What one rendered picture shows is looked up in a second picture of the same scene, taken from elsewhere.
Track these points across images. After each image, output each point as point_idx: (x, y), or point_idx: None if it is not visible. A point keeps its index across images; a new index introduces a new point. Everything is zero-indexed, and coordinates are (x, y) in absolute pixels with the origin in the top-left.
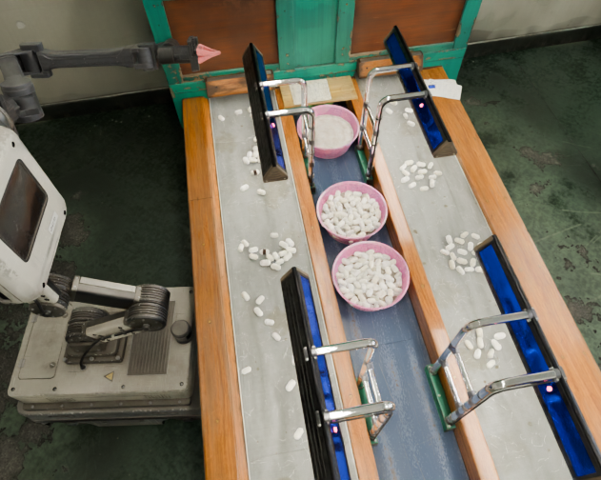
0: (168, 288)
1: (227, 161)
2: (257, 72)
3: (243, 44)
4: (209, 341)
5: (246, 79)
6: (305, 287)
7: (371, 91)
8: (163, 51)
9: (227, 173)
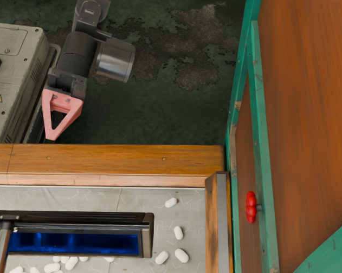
0: None
1: (77, 203)
2: (45, 225)
3: (246, 233)
4: None
5: (78, 211)
6: None
7: None
8: (68, 40)
9: (52, 200)
